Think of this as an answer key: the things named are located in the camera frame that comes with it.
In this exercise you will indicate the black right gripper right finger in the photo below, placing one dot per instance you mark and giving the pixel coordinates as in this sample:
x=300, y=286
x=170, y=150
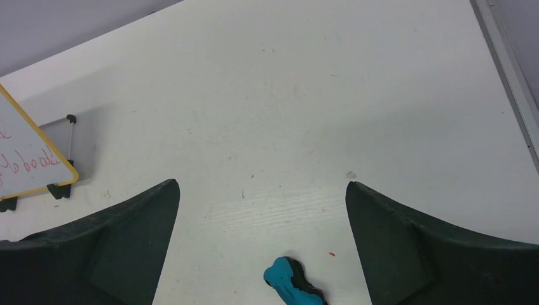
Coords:
x=410, y=257

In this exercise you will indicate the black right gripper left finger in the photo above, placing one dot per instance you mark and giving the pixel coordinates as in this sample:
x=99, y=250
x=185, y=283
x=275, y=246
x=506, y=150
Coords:
x=113, y=256

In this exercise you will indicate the blue whiteboard eraser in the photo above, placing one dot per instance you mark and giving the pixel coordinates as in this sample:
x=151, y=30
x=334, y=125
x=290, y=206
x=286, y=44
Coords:
x=287, y=277

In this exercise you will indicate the yellow framed whiteboard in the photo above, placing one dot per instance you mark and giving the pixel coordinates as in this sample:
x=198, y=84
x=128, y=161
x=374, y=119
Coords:
x=30, y=161

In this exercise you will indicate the metal wire whiteboard stand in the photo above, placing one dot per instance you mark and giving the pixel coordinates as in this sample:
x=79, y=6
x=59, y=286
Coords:
x=57, y=192

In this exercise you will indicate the aluminium table edge rail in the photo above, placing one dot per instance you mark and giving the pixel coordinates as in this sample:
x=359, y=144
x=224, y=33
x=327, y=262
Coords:
x=511, y=75

